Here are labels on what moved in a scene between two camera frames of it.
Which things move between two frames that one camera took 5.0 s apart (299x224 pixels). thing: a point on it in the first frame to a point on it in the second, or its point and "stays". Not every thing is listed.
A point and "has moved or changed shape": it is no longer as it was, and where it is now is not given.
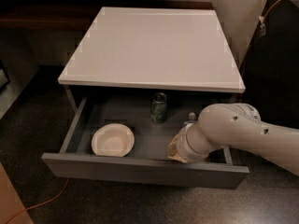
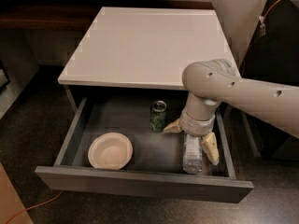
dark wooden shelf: [64, 13] stays
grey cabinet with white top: [166, 48] stays
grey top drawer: [149, 155] has moved or changed shape
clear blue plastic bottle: [192, 119] has moved or changed shape
